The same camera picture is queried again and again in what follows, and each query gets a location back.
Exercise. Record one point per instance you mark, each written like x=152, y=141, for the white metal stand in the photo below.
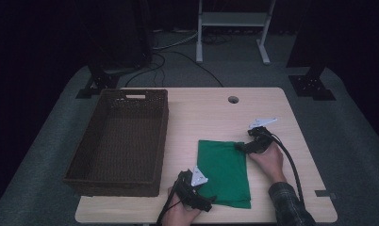
x=231, y=19

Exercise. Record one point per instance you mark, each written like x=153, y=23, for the black metal stand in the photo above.
x=310, y=87
x=99, y=82

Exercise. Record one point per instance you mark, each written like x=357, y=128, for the person's right hand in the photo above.
x=271, y=163

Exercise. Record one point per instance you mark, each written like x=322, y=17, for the green printed t-shirt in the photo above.
x=225, y=172

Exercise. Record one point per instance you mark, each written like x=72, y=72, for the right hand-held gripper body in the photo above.
x=261, y=141

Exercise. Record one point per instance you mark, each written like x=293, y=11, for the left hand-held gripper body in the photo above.
x=187, y=188

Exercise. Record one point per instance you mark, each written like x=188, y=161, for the brown wicker basket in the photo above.
x=121, y=144

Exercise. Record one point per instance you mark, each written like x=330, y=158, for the person's left hand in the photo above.
x=178, y=215

